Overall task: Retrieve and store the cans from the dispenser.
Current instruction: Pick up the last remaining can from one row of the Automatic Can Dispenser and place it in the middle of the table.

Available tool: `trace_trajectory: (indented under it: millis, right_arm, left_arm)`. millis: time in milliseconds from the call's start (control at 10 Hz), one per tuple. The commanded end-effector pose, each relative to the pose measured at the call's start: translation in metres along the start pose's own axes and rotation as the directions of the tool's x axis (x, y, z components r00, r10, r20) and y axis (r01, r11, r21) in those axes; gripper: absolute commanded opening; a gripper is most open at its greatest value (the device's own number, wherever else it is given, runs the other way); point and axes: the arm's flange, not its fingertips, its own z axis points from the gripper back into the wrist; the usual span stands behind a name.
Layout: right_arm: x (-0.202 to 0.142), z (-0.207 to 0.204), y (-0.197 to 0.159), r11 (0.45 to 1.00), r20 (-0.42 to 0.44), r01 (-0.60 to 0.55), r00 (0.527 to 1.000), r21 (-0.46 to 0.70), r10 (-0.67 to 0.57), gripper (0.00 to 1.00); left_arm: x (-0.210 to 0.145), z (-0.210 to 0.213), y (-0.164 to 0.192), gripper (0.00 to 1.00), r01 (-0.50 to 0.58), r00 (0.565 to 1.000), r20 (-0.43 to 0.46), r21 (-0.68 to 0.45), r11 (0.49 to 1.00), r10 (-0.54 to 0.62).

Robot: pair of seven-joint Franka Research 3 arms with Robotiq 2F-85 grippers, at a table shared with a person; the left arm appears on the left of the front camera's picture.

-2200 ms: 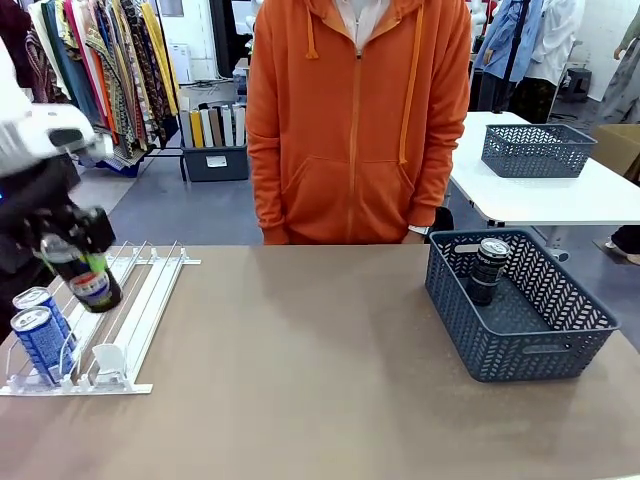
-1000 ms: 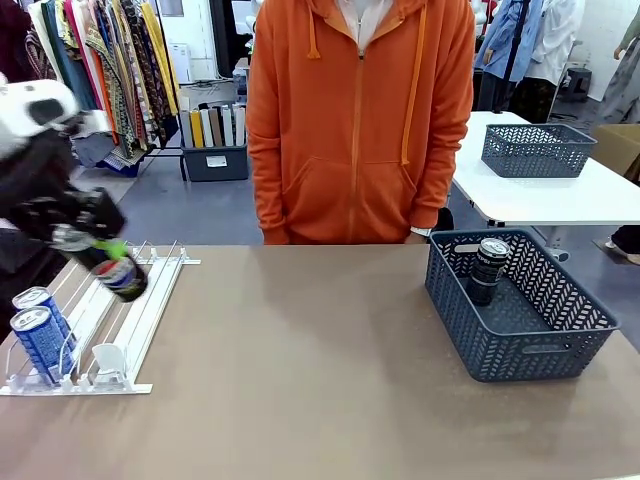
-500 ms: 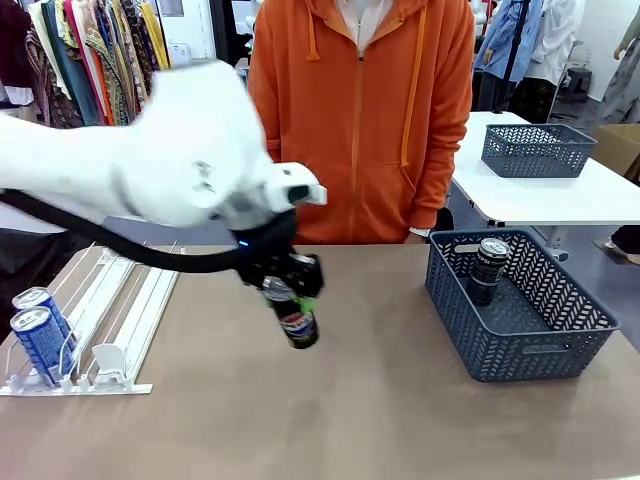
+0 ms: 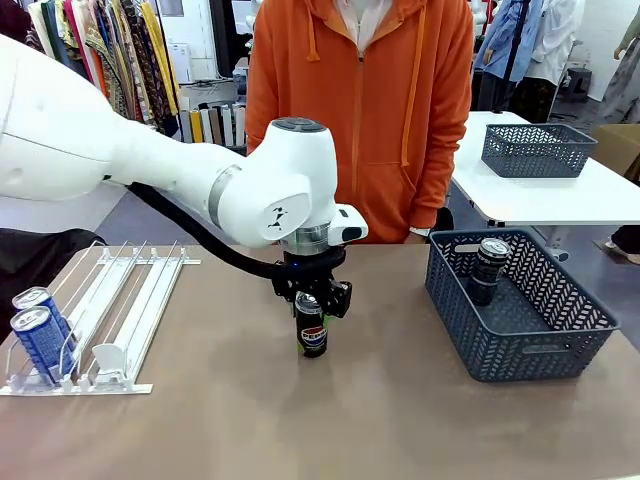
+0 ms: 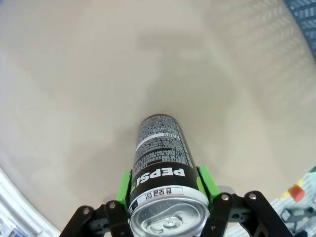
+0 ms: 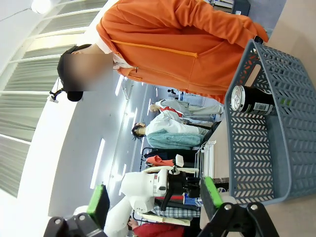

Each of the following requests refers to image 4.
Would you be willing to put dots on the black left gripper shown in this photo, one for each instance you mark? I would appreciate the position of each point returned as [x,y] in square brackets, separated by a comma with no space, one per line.
[312,272]

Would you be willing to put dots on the black Pepsi can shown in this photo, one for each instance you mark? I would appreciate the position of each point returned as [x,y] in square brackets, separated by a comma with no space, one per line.
[312,335]

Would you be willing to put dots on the black drink can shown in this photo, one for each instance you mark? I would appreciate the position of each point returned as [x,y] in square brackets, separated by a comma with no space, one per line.
[487,280]

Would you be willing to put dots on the grey plastic lattice basket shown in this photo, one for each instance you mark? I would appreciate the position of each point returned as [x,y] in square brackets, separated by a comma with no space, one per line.
[535,155]
[525,350]

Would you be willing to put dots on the blue white drink can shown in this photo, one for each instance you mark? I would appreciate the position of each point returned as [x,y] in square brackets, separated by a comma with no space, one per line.
[47,300]
[42,345]

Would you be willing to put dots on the person's left forearm orange sleeve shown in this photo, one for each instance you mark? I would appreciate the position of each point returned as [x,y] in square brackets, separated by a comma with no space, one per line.
[445,165]

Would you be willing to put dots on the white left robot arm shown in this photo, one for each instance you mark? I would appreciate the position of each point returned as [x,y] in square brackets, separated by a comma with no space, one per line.
[150,165]

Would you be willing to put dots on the white dispenser pusher paddle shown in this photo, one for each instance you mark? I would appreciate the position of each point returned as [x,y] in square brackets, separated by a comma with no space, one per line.
[112,357]

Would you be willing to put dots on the person's left hand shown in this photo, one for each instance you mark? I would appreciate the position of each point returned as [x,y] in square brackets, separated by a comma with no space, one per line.
[417,239]

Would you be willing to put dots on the black chair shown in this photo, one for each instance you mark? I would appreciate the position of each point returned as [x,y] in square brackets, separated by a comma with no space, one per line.
[444,220]

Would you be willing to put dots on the white fabric roll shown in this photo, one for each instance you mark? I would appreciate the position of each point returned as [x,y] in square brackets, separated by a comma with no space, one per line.
[227,125]
[206,125]
[239,125]

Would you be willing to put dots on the person in orange hoodie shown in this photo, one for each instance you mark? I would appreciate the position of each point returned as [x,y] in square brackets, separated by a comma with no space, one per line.
[390,125]

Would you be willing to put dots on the brown fabric roll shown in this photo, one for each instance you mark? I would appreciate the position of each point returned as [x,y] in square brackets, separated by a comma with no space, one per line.
[216,125]

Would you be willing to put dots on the yellow fabric roll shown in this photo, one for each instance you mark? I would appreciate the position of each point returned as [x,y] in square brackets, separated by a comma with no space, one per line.
[196,127]

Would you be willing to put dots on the white side table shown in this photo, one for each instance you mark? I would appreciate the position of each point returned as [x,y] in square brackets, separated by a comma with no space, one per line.
[500,195]

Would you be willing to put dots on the grey fabric roll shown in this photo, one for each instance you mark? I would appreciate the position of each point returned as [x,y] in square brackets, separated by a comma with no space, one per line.
[186,125]

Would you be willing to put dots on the white box appliance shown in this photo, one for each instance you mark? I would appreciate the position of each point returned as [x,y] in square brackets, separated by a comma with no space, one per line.
[180,62]

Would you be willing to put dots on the brown patterned hanging garment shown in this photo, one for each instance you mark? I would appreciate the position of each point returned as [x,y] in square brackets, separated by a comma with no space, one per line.
[142,75]

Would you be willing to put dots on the yellow hanging garment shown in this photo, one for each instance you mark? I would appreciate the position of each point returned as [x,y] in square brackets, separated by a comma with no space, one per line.
[162,60]

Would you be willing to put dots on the black fabric cover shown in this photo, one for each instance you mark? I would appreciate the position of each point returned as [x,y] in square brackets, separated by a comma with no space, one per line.
[30,270]

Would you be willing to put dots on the orange hanging garment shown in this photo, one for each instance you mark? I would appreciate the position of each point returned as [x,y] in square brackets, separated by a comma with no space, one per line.
[102,80]

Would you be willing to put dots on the black coat stand pole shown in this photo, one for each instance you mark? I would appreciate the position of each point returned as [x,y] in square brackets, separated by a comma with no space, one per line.
[512,60]

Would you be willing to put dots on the light blue hanging shirt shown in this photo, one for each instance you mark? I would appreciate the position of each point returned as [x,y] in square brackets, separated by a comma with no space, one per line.
[500,45]

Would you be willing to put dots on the background person's leg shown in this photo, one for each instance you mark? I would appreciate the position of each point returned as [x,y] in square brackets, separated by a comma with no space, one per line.
[625,240]

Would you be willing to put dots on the brown cardboard box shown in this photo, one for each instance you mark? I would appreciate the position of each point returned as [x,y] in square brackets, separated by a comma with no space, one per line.
[620,145]

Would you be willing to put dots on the black plastic stool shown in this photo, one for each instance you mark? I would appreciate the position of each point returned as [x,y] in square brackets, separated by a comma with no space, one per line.
[580,82]

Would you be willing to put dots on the white hanging shirt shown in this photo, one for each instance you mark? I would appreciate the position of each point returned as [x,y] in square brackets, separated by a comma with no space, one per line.
[555,40]

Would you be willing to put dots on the grey dress on mannequin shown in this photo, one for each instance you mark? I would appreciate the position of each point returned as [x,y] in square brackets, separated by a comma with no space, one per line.
[622,85]

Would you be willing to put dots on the maroon hanging garment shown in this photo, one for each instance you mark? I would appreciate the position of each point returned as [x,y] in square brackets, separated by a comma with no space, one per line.
[12,20]

